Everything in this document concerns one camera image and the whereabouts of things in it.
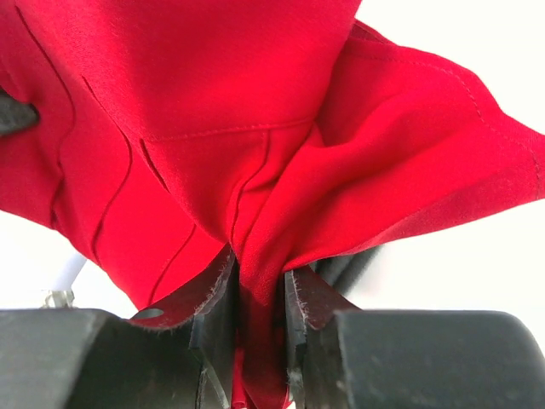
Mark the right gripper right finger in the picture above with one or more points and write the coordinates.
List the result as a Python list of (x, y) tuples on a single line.
[(341, 356)]

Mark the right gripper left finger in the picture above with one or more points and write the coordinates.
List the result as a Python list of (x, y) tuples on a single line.
[(178, 353)]

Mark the red skirt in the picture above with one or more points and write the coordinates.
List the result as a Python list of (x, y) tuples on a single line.
[(162, 131)]

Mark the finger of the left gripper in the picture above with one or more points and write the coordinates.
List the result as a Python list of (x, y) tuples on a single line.
[(15, 116)]

